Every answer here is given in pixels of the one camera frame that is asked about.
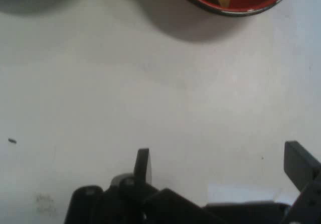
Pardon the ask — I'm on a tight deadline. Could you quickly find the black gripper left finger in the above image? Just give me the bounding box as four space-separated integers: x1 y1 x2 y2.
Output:
64 148 226 224

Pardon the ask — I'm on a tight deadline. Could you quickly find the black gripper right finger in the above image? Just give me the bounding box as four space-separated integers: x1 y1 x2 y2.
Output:
205 140 321 224

